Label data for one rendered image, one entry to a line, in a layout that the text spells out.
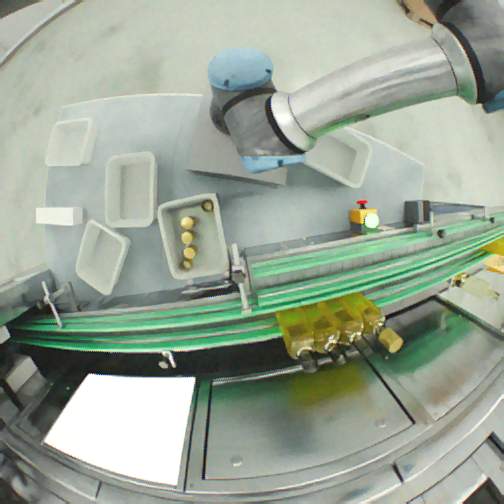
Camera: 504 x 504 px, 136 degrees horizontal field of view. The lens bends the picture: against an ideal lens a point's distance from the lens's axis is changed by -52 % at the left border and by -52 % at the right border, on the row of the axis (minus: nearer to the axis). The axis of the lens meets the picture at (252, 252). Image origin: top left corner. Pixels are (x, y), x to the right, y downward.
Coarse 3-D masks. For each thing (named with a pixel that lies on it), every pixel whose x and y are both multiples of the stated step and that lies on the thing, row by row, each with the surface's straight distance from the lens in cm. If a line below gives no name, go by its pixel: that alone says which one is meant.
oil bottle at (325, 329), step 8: (312, 304) 54; (320, 304) 54; (304, 312) 52; (312, 312) 51; (320, 312) 51; (312, 320) 48; (320, 320) 48; (328, 320) 48; (312, 328) 46; (320, 328) 46; (328, 328) 46; (336, 328) 46; (320, 336) 44; (328, 336) 44; (336, 336) 45; (320, 344) 45; (320, 352) 47
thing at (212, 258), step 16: (160, 208) 60; (176, 208) 66; (192, 208) 65; (160, 224) 61; (176, 224) 67; (208, 224) 65; (176, 240) 67; (208, 240) 65; (224, 240) 58; (176, 256) 66; (208, 256) 66; (224, 256) 59; (176, 272) 63; (192, 272) 63; (208, 272) 60
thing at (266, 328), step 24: (456, 264) 104; (408, 288) 77; (24, 336) 126; (48, 336) 107; (72, 336) 94; (96, 336) 84; (120, 336) 76; (144, 336) 70; (168, 336) 65; (192, 336) 62; (216, 336) 59; (240, 336) 56; (264, 336) 55
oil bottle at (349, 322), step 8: (328, 304) 54; (336, 304) 54; (344, 304) 54; (328, 312) 52; (336, 312) 50; (344, 312) 50; (352, 312) 50; (336, 320) 48; (344, 320) 48; (352, 320) 48; (360, 320) 48; (344, 328) 46; (352, 328) 46; (360, 328) 47; (344, 336) 47; (344, 344) 48; (352, 344) 49
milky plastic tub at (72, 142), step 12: (72, 120) 90; (84, 120) 86; (60, 132) 100; (72, 132) 98; (84, 132) 93; (96, 132) 87; (60, 144) 100; (72, 144) 96; (84, 144) 81; (48, 156) 96; (60, 156) 100; (72, 156) 94; (84, 156) 81
